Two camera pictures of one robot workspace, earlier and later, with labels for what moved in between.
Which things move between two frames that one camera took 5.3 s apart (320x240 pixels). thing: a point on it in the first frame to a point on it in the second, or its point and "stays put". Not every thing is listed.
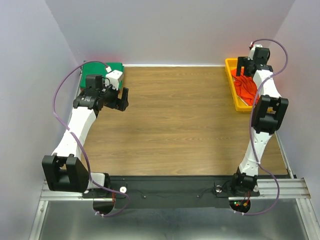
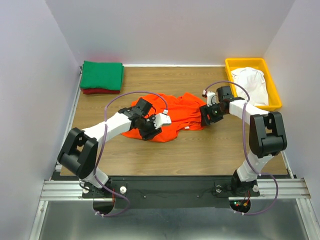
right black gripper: [242, 61] to [205, 110]
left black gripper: [118, 104] to [153, 132]
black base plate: [169, 192] stays put
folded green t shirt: [100, 68] stays put
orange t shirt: [245, 87] to [184, 112]
